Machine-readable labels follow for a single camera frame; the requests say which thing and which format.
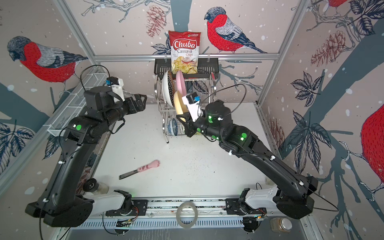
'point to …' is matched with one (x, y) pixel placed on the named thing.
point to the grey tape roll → (178, 217)
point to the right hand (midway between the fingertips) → (172, 120)
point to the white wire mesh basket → (57, 126)
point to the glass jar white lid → (279, 224)
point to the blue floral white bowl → (172, 127)
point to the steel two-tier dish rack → (206, 89)
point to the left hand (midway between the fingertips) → (136, 97)
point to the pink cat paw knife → (155, 163)
